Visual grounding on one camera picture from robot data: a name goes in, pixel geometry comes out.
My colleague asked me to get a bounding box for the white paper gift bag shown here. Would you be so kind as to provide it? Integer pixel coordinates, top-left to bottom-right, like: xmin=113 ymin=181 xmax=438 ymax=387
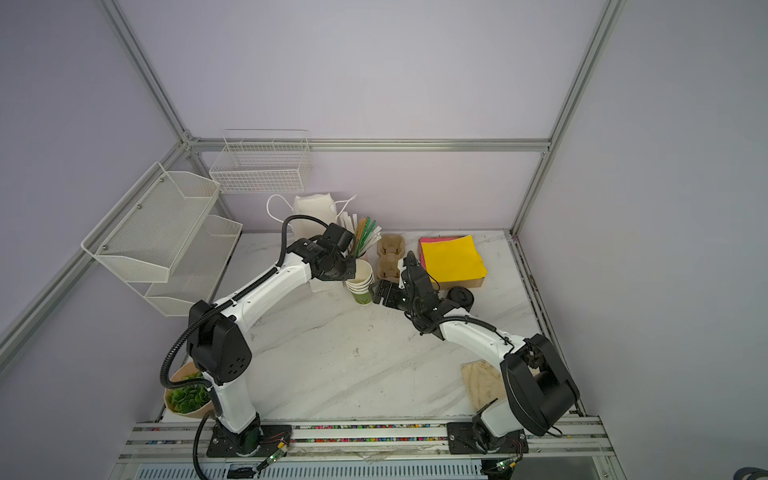
xmin=266 ymin=193 xmax=356 ymax=239

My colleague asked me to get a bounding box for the white wire basket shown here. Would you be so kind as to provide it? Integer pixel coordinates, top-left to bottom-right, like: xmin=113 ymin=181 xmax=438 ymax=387
xmin=209 ymin=129 xmax=313 ymax=194

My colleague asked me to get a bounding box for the brown pulp cup carrier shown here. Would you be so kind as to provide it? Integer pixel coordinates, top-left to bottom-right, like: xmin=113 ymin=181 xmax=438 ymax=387
xmin=375 ymin=234 xmax=406 ymax=283

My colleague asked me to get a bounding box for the beige work glove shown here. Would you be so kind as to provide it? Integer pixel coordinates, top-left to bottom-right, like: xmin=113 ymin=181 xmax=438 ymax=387
xmin=460 ymin=360 xmax=506 ymax=412

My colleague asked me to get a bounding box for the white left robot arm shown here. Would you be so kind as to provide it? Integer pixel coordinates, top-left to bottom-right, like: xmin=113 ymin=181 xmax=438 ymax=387
xmin=187 ymin=223 xmax=356 ymax=455

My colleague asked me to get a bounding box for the stack of green paper cups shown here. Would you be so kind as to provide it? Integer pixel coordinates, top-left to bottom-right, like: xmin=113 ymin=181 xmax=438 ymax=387
xmin=345 ymin=259 xmax=374 ymax=305

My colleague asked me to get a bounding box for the brown cardboard napkin box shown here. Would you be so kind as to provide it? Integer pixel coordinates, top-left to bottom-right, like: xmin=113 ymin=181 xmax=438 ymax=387
xmin=418 ymin=235 xmax=487 ymax=290

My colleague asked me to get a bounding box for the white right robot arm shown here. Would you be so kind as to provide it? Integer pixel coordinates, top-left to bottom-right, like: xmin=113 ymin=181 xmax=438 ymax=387
xmin=369 ymin=252 xmax=580 ymax=453

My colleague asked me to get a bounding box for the bundle of wrapped straws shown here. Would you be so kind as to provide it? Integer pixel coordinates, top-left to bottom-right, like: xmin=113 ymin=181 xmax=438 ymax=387
xmin=336 ymin=211 xmax=383 ymax=258

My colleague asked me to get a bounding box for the stack of black cup lids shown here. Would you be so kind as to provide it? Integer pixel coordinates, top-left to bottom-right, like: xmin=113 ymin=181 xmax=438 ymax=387
xmin=447 ymin=286 xmax=475 ymax=312

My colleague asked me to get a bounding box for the yellow paper napkin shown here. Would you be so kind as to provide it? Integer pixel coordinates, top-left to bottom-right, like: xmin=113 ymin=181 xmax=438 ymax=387
xmin=419 ymin=234 xmax=488 ymax=283

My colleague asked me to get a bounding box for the white mesh two-tier shelf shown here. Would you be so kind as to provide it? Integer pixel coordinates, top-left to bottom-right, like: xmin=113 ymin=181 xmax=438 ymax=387
xmin=81 ymin=163 xmax=242 ymax=317

